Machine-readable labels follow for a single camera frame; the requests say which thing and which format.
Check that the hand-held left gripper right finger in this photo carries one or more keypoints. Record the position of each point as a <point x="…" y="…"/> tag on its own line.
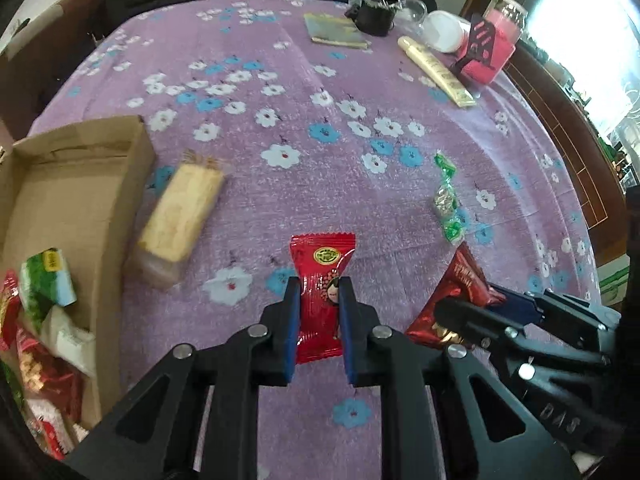
<point x="349" y="330"/>

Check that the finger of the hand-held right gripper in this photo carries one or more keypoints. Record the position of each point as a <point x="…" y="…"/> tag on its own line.
<point x="470" y="317"/>
<point x="520" y="305"/>

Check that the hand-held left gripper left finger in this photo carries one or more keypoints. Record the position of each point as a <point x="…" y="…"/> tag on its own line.
<point x="291" y="330"/>

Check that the dark red snack packet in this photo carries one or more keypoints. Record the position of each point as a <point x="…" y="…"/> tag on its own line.
<point x="460" y="285"/>

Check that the bright red candy packet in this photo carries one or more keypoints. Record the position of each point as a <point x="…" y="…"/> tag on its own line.
<point x="322" y="270"/>

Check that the cream snack packet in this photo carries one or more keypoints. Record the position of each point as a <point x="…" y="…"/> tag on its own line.
<point x="177" y="215"/>

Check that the pile of mixed snack packets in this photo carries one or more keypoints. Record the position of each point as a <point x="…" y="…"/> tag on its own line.
<point x="50" y="280"/>

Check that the cardboard box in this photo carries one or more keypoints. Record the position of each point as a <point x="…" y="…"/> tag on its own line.
<point x="65" y="195"/>

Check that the green twist-wrapped candy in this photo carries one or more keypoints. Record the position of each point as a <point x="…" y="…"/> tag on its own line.
<point x="446" y="200"/>

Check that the purple floral tablecloth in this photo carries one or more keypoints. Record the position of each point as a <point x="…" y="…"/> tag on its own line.
<point x="350" y="160"/>

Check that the brown wooden counter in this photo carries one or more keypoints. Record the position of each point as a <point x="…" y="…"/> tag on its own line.
<point x="565" y="125"/>

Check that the cream tube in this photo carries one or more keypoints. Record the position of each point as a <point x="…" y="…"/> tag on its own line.
<point x="440" y="72"/>

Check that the black phone stand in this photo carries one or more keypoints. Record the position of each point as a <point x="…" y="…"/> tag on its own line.
<point x="480" y="40"/>

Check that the pink bottle with knit sleeve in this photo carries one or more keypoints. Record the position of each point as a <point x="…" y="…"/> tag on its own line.
<point x="506" y="35"/>

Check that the white lid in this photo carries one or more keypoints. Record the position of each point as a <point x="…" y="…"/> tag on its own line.
<point x="442" y="30"/>

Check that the olive booklet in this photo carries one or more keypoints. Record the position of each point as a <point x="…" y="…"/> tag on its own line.
<point x="332" y="30"/>

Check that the clear plastic cup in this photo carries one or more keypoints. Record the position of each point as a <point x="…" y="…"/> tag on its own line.
<point x="415" y="9"/>

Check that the brown chair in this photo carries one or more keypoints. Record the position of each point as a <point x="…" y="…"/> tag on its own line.
<point x="50" y="35"/>

